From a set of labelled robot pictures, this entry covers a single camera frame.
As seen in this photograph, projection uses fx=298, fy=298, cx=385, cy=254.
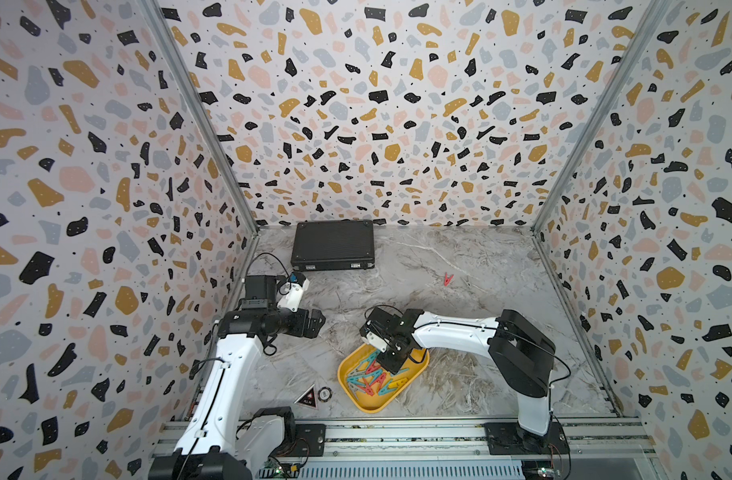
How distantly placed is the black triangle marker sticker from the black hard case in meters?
0.41

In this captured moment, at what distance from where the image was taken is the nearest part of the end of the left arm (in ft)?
2.28

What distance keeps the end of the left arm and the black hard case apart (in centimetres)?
37

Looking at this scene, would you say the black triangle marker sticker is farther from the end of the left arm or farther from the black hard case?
the black hard case

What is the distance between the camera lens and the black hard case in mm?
1074

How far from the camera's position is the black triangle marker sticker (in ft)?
2.67

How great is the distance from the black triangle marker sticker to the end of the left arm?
22cm
